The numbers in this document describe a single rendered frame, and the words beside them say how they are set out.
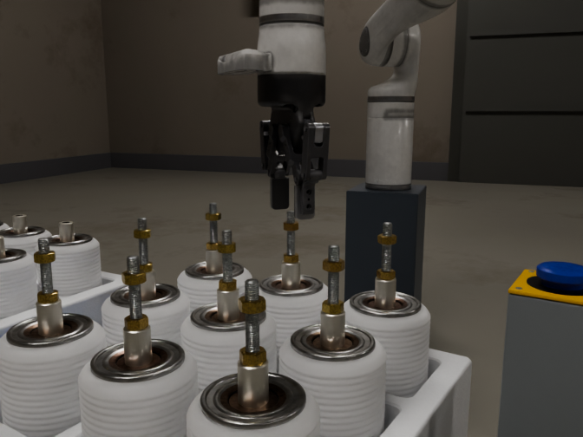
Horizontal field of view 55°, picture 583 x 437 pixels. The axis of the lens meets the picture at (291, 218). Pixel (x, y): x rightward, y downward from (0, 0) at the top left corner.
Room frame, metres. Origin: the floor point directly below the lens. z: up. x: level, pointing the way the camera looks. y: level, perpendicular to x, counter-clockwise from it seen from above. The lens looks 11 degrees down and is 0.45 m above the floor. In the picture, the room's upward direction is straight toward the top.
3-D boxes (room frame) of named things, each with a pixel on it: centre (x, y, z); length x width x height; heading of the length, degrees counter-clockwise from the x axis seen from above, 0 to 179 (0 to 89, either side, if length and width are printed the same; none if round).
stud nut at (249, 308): (0.37, 0.03, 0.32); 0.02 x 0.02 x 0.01; 80
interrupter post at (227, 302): (0.53, 0.06, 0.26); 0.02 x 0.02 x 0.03
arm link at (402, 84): (1.13, -0.20, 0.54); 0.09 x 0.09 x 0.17; 14
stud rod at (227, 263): (0.53, 0.06, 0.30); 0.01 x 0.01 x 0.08
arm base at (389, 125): (1.13, -0.20, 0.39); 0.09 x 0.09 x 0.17; 70
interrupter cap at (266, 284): (0.63, 0.00, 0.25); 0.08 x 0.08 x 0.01
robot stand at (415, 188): (1.13, -0.20, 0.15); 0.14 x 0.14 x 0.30; 70
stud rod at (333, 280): (0.47, -0.04, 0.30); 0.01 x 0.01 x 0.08
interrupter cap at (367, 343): (0.47, -0.04, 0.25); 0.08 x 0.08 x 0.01
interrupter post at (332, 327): (0.47, -0.04, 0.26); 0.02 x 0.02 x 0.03
